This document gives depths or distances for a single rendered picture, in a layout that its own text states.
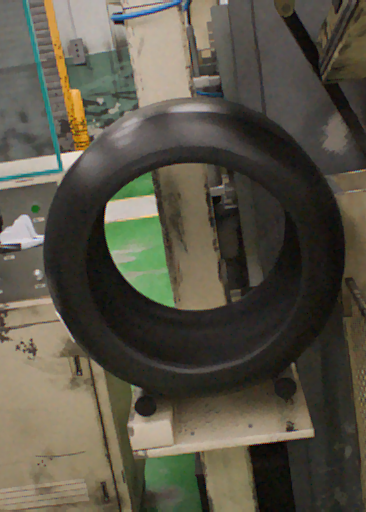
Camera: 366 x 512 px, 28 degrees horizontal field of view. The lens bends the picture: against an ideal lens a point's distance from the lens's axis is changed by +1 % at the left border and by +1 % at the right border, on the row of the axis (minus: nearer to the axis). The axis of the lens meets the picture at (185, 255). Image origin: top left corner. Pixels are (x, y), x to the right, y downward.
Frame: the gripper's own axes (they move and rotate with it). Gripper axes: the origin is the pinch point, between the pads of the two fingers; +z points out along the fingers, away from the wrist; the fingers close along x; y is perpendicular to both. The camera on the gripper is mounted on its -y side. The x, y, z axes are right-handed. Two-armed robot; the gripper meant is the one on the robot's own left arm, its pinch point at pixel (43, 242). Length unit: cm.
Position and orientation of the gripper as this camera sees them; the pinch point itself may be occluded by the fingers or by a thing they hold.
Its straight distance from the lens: 149.5
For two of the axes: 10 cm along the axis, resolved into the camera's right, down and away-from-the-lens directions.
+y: -0.6, -9.5, -3.0
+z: 10.0, -0.5, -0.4
